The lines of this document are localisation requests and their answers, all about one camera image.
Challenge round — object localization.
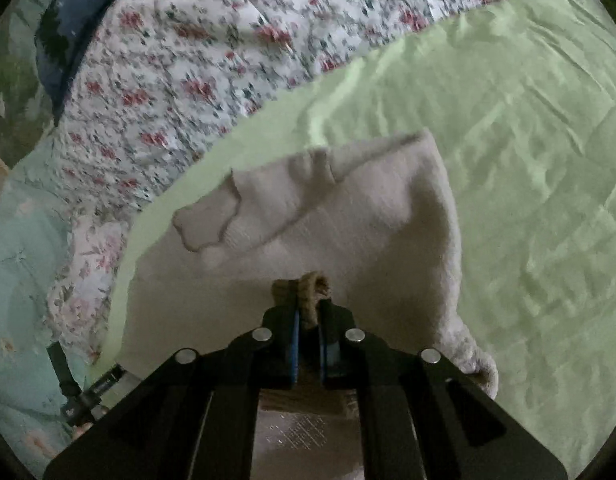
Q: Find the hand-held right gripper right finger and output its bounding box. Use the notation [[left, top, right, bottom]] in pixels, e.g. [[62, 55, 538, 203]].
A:
[[317, 300, 570, 480]]

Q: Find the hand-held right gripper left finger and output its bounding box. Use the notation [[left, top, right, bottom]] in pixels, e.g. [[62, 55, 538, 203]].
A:
[[42, 304, 303, 480]]

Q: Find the beige knitted garment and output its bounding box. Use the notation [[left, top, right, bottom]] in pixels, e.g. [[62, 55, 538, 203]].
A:
[[108, 128, 500, 416]]

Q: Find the pale teal floral sheet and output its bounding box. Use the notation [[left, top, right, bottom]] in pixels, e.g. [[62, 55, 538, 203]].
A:
[[0, 135, 119, 477]]

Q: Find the light green bedsheet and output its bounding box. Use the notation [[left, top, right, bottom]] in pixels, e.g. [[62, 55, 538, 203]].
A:
[[88, 0, 616, 480]]

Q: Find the floral quilt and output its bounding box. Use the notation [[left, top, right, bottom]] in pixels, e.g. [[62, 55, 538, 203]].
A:
[[35, 0, 596, 367]]

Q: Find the green leaf-patterned curtain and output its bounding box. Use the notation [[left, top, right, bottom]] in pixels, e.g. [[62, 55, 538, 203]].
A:
[[0, 0, 56, 167]]

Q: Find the dark blue pillow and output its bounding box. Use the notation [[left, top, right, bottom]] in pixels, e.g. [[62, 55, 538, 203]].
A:
[[35, 0, 159, 117]]

